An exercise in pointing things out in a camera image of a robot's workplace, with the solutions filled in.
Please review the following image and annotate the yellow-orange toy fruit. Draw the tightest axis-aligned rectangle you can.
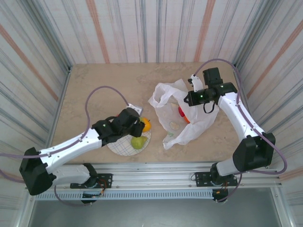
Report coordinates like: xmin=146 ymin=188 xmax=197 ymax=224
xmin=140 ymin=117 xmax=152 ymax=133

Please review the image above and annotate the white plastic bag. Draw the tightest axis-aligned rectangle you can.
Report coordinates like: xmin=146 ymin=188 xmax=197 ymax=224
xmin=148 ymin=79 xmax=220 ymax=150

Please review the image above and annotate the green toy pear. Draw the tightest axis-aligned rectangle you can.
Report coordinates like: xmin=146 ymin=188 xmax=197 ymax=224
xmin=131 ymin=136 xmax=148 ymax=150

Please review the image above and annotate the white plaid plate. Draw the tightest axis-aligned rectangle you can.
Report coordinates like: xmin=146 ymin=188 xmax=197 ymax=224
xmin=106 ymin=129 xmax=152 ymax=157

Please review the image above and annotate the short black cable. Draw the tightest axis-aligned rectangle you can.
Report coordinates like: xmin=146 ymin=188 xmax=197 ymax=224
xmin=203 ymin=99 xmax=219 ymax=115

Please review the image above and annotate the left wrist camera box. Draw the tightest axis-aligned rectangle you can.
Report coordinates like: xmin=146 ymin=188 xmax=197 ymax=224
xmin=128 ymin=103 xmax=144 ymax=114

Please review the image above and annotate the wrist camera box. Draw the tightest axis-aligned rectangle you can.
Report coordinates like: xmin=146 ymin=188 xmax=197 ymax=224
xmin=188 ymin=74 xmax=204 ymax=93
xmin=128 ymin=103 xmax=144 ymax=114

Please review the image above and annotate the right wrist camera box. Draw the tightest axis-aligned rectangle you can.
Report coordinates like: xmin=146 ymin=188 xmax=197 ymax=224
xmin=188 ymin=74 xmax=204 ymax=93

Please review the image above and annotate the aluminium mounting rail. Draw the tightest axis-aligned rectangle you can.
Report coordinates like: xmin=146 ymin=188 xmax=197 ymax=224
xmin=71 ymin=162 xmax=281 ymax=190

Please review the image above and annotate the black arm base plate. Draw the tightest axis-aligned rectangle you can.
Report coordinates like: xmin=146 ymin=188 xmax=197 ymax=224
xmin=71 ymin=173 xmax=113 ymax=189
xmin=194 ymin=172 xmax=238 ymax=188

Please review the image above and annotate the slotted grey cable duct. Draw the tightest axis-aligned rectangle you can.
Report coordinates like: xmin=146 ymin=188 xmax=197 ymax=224
xmin=35 ymin=190 xmax=215 ymax=201

